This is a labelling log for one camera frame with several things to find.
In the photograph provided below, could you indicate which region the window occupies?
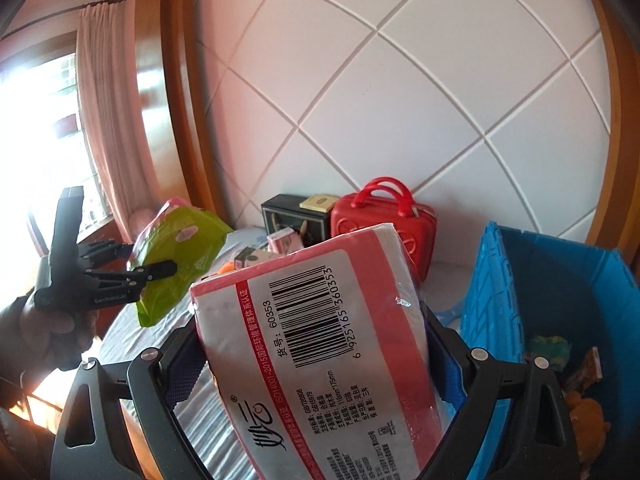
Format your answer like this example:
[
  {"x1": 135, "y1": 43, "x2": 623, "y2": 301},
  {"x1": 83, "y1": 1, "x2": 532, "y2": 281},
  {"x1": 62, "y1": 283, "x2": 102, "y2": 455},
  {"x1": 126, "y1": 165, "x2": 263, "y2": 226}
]
[{"x1": 0, "y1": 52, "x2": 108, "y2": 241}]

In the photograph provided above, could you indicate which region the blue plastic crate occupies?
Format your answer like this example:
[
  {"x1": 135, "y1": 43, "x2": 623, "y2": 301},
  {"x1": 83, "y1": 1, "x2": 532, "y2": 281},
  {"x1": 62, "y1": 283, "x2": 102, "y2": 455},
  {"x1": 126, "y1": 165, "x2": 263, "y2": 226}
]
[{"x1": 459, "y1": 222, "x2": 640, "y2": 480}]

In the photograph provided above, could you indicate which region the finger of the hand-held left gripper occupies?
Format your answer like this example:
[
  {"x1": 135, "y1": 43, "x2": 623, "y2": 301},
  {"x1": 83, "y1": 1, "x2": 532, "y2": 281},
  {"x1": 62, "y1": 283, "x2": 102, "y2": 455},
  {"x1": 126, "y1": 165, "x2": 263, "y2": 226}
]
[
  {"x1": 75, "y1": 241, "x2": 136, "y2": 267},
  {"x1": 82, "y1": 260, "x2": 178, "y2": 307}
]

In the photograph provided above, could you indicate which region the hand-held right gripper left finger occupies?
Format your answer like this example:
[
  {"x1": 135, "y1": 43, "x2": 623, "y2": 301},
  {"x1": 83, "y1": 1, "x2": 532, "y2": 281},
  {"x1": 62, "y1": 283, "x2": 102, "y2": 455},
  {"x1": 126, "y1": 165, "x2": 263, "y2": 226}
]
[{"x1": 50, "y1": 321, "x2": 211, "y2": 480}]

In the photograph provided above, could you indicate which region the grey striped bed sheet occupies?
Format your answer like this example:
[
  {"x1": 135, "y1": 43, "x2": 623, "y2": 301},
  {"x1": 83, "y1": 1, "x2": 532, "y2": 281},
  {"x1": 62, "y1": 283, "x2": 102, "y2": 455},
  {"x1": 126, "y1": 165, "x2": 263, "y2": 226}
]
[{"x1": 97, "y1": 227, "x2": 271, "y2": 480}]

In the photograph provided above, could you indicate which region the green pink plastic packet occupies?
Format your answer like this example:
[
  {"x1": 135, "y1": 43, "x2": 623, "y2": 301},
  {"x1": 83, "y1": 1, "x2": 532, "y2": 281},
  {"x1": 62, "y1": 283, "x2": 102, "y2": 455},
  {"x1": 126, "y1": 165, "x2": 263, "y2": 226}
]
[{"x1": 127, "y1": 199, "x2": 233, "y2": 328}]

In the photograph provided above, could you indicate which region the white padded headboard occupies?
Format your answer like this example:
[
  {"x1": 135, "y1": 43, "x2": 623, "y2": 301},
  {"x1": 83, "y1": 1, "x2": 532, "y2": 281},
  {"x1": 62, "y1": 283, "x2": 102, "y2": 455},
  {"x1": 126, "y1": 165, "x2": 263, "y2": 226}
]
[{"x1": 190, "y1": 0, "x2": 616, "y2": 271}]

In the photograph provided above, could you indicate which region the pink patterned packet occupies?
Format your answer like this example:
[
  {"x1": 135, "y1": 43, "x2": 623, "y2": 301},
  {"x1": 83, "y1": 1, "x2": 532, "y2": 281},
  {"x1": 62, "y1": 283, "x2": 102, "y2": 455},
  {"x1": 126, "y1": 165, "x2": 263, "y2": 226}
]
[{"x1": 266, "y1": 228, "x2": 306, "y2": 257}]

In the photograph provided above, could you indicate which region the dark framed box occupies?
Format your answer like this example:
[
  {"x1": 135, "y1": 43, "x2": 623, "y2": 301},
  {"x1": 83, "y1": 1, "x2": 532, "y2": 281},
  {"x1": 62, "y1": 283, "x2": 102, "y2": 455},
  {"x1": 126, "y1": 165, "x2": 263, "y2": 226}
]
[{"x1": 261, "y1": 194, "x2": 333, "y2": 251}]

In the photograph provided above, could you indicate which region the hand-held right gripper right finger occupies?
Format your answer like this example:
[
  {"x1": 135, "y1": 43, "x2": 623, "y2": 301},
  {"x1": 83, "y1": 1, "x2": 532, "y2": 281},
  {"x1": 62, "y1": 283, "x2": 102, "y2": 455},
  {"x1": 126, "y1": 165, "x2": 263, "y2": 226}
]
[{"x1": 417, "y1": 305, "x2": 581, "y2": 480}]

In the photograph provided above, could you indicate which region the small red suitcase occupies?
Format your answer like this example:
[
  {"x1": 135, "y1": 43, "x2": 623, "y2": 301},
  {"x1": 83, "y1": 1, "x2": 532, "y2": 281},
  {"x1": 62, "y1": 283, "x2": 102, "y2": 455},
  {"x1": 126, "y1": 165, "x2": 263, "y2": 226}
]
[{"x1": 330, "y1": 177, "x2": 437, "y2": 283}]

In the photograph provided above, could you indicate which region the person's left hand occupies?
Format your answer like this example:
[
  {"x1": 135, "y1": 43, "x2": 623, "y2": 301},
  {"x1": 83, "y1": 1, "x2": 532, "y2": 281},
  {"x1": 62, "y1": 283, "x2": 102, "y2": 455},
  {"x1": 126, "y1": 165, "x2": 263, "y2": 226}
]
[{"x1": 20, "y1": 300, "x2": 101, "y2": 373}]

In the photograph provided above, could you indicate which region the orange soft toy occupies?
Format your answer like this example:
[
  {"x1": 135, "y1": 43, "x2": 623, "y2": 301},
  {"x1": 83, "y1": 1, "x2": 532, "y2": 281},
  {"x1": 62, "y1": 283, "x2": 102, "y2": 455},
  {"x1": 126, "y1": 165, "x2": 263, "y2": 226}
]
[{"x1": 567, "y1": 391, "x2": 613, "y2": 480}]

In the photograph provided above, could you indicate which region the pink translucent plastic bag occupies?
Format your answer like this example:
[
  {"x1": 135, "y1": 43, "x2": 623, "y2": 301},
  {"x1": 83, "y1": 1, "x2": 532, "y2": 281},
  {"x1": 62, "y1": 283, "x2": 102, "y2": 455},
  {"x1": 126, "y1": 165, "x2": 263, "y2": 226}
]
[{"x1": 127, "y1": 207, "x2": 156, "y2": 238}]

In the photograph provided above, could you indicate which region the blue plastic hanger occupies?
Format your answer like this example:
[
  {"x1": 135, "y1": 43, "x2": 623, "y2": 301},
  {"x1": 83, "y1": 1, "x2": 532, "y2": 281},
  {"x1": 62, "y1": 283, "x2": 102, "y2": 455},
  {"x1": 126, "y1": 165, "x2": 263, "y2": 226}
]
[{"x1": 435, "y1": 295, "x2": 468, "y2": 326}]

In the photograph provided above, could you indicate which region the pink tissue pack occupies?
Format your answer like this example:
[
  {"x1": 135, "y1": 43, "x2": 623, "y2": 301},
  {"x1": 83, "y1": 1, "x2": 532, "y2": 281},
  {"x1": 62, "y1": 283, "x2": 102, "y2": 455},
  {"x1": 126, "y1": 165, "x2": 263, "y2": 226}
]
[{"x1": 190, "y1": 222, "x2": 453, "y2": 480}]

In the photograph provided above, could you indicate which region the pink curtain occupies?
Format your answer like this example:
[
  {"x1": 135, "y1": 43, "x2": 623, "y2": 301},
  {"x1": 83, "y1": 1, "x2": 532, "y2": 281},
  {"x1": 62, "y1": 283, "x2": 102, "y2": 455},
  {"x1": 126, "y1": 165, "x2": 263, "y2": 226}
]
[{"x1": 75, "y1": 2, "x2": 171, "y2": 241}]

